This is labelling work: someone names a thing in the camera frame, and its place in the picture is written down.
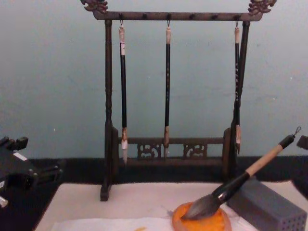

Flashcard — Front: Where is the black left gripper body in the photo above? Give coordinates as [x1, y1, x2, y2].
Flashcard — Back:
[0, 143, 39, 193]

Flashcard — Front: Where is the black table cloth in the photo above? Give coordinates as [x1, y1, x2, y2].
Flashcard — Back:
[0, 155, 308, 231]

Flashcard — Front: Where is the grey perforated block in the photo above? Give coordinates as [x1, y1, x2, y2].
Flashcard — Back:
[226, 176, 305, 231]

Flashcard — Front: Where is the white felt mat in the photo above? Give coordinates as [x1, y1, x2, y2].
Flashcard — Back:
[32, 181, 308, 231]

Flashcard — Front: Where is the white paper sheet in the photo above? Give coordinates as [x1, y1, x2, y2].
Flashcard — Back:
[50, 216, 249, 231]

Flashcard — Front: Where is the round orange dish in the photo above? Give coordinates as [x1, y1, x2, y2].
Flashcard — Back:
[171, 202, 233, 231]

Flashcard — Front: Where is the thin hanging brush, dark tip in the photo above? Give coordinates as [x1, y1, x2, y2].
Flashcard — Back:
[233, 26, 242, 155]

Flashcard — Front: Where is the dark carved wooden brush rack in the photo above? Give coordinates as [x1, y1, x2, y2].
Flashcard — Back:
[80, 0, 278, 202]

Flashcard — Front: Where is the hanging brush with white tip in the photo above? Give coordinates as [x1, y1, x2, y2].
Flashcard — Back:
[118, 26, 129, 165]

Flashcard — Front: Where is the hanging brush with brown ferrule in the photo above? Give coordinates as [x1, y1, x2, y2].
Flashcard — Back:
[163, 26, 173, 161]

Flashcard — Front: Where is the large brush with tan handle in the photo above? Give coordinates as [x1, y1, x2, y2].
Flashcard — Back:
[180, 126, 302, 221]

